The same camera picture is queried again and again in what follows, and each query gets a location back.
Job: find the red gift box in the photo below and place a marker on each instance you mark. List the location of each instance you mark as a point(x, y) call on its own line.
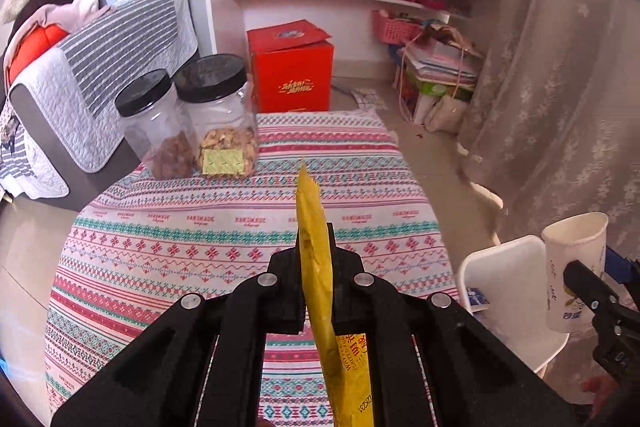
point(295, 77)

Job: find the grey striped quilted cover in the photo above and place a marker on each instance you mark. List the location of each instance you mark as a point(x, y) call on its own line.
point(125, 37)

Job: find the white cloth bag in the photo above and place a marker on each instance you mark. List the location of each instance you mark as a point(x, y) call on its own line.
point(445, 114)

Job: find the grey sofa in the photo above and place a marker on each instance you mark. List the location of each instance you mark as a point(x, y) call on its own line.
point(95, 189)

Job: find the striped sofa seat cover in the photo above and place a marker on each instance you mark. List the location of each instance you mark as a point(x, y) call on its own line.
point(30, 177)

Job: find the white plastic bin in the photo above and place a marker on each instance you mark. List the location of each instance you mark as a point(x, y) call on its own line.
point(505, 272)

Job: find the white paper cup green print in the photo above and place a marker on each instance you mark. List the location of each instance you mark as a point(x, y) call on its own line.
point(570, 247)

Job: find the orange jacket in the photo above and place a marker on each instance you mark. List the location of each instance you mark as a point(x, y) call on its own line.
point(35, 47)

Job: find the floral printed cloth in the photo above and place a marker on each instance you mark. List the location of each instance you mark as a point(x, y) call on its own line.
point(7, 127)

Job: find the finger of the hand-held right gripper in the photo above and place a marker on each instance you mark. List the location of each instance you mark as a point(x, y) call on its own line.
point(587, 284)
point(620, 264)

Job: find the white green cardboard box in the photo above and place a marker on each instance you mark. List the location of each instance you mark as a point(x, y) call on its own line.
point(430, 87)

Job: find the large pink basket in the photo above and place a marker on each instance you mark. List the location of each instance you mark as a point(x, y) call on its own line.
point(395, 27)

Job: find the black lid jar brown nuts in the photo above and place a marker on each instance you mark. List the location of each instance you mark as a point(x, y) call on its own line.
point(150, 127)

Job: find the printed sheet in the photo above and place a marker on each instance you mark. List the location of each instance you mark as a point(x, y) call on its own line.
point(370, 97)

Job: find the pink cloth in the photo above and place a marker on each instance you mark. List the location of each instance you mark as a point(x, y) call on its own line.
point(75, 12)

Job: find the floral lace curtain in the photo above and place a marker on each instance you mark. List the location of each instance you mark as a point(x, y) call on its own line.
point(550, 82)

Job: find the yellow packet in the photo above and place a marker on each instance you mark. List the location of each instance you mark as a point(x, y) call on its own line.
point(316, 257)

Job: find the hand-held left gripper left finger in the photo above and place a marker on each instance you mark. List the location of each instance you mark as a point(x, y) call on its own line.
point(287, 292)

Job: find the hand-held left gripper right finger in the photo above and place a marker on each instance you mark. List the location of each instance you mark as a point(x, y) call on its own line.
point(347, 297)

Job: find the stack of papers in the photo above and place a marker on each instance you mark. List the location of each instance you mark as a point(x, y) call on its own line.
point(440, 57)

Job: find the person's right hand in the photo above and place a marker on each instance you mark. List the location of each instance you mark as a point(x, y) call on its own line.
point(602, 389)

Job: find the black lid jar pale nuts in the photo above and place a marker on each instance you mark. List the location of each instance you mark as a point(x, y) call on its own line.
point(220, 117)

